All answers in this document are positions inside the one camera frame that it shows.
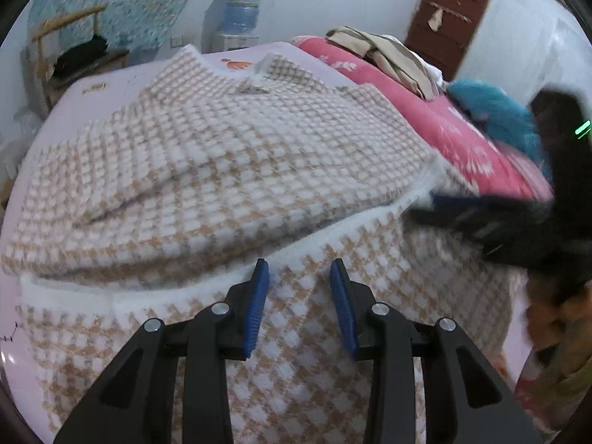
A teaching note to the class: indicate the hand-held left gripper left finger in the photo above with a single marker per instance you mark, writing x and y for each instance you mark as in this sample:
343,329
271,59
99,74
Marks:
256,305

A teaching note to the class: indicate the person's right hand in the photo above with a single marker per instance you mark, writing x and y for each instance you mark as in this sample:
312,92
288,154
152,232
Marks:
552,323

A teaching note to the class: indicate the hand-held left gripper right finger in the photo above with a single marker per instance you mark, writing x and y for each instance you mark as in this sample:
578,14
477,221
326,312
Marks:
342,305

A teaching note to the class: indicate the brown wooden door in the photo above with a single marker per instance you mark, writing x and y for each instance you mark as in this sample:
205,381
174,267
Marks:
453,23

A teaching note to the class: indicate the pink floral blanket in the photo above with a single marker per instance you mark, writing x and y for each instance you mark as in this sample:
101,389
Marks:
430,120

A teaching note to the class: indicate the teal fleece cloth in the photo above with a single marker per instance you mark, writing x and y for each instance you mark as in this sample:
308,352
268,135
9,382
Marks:
495,111

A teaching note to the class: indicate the blue water bottle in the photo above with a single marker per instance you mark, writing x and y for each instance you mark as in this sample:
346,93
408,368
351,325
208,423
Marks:
245,9

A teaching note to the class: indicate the person's colourful clothing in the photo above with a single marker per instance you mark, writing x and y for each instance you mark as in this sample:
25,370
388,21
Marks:
550,388

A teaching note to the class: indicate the wall socket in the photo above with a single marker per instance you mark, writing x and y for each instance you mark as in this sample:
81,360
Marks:
175,41

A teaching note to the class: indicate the teal patterned wall cloth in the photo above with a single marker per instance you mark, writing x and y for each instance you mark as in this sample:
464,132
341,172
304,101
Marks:
138,0

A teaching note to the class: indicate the cream cloth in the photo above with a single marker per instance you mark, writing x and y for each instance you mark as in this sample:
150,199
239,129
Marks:
351,41

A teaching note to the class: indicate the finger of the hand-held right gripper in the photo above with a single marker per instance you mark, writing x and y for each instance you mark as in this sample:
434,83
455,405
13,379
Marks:
467,229
462,201

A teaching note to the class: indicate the wooden chair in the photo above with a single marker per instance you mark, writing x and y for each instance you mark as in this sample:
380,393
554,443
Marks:
69,18

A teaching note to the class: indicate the beige white checked garment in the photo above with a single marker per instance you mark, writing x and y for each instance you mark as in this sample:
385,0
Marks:
231,171

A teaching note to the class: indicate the black item on chair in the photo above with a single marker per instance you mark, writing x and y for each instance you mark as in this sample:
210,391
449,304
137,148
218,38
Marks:
78,58

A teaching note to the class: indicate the brown patterned cloth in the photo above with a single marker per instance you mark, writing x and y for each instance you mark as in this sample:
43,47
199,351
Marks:
402,67

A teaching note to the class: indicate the small hanging cloth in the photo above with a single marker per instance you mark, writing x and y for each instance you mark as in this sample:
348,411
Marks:
434,18

